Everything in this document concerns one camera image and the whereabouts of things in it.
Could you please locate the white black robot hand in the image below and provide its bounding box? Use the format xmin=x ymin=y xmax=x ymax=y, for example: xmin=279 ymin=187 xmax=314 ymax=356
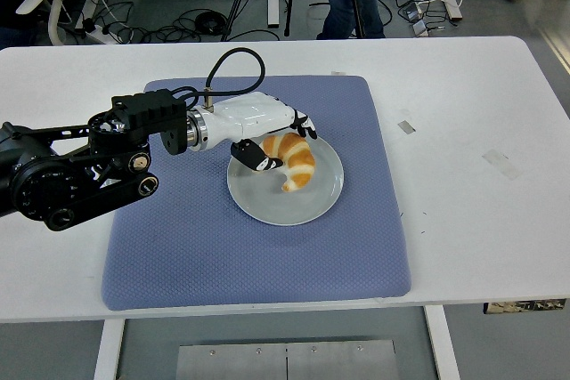
xmin=207 ymin=92 xmax=319 ymax=174

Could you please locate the golden croissant bread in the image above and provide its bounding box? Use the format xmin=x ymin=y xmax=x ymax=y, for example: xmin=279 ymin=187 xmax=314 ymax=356
xmin=259 ymin=132 xmax=317 ymax=194

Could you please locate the round grey plate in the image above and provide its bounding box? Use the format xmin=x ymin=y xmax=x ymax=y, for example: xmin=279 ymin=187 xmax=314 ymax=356
xmin=226 ymin=133 xmax=346 ymax=226

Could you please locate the blue quilted mat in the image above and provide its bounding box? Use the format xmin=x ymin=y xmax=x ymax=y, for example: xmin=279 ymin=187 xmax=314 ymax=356
xmin=101 ymin=75 xmax=411 ymax=312

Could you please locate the white office chair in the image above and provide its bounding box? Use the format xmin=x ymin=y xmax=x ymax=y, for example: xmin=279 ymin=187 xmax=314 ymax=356
xmin=14 ymin=0 xmax=73 ymax=47

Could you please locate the clear tape strip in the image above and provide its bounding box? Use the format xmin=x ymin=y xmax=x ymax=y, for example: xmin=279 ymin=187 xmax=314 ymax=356
xmin=482 ymin=149 xmax=522 ymax=182

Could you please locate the white table leg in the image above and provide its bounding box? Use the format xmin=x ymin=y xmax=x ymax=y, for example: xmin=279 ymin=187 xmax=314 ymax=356
xmin=424 ymin=305 xmax=461 ymax=380
xmin=93 ymin=318 xmax=126 ymax=380

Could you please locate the black coiled floor cable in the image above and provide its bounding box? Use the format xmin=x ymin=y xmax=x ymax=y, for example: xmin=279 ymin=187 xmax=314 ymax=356
xmin=102 ymin=0 xmax=281 ymax=44

